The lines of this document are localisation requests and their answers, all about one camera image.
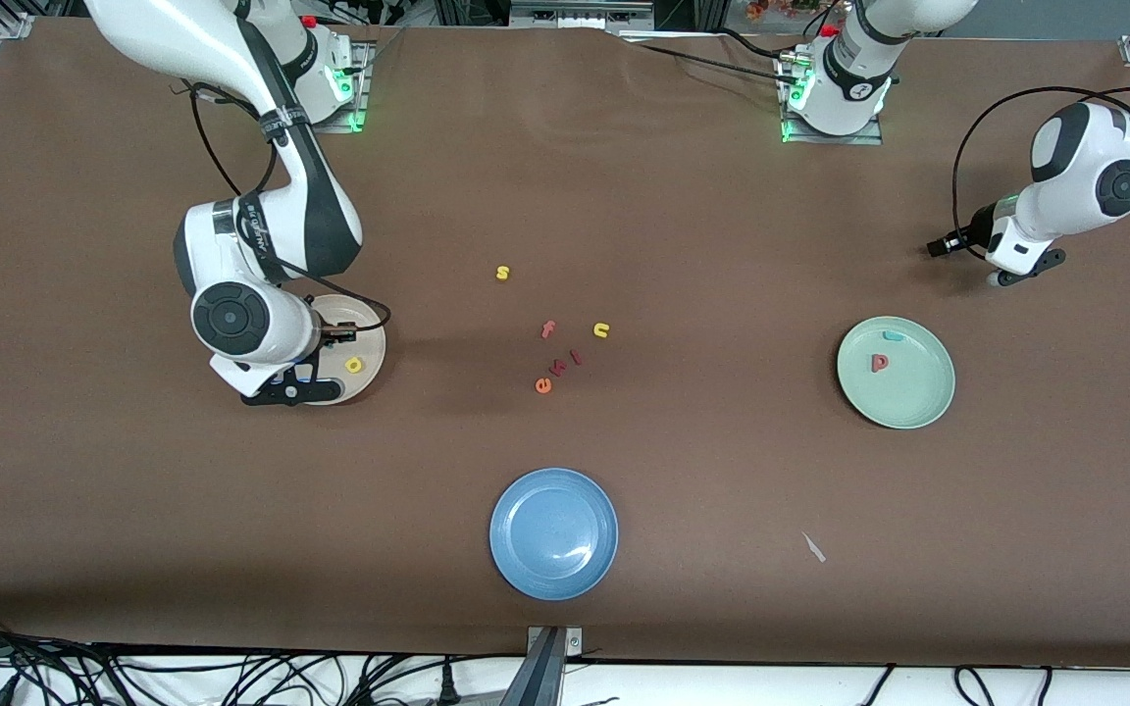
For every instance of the orange leafy object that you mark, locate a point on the orange leafy object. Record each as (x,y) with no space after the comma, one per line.
(781,8)

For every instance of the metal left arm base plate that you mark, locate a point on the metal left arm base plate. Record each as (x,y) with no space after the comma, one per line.
(869,139)

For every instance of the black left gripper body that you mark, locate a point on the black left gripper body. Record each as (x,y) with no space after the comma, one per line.
(973,231)

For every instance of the white paper scrap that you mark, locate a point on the white paper scrap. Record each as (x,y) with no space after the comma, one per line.
(813,547)

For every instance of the metal table edge bracket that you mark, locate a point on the metal table edge bracket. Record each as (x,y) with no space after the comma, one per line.
(550,652)

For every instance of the black power plug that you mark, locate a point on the black power plug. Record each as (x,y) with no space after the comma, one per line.
(447,686)

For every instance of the pink letter p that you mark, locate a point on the pink letter p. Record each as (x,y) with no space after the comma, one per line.
(878,364)

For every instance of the beige round plate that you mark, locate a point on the beige round plate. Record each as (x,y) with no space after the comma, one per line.
(369,378)

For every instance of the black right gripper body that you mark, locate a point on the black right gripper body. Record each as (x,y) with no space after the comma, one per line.
(333,336)

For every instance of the blue round plate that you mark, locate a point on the blue round plate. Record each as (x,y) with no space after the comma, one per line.
(553,533)

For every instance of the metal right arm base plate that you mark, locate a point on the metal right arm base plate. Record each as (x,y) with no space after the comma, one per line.
(363,88)

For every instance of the pale green round plate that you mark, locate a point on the pale green round plate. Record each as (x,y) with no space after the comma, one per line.
(908,392)

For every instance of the aluminium frame bar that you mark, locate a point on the aluminium frame bar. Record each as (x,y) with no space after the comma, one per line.
(580,12)

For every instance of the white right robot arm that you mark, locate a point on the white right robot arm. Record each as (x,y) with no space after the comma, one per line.
(241,324)

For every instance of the brown table cover sheet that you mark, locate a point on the brown table cover sheet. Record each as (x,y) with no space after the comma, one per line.
(133,490)

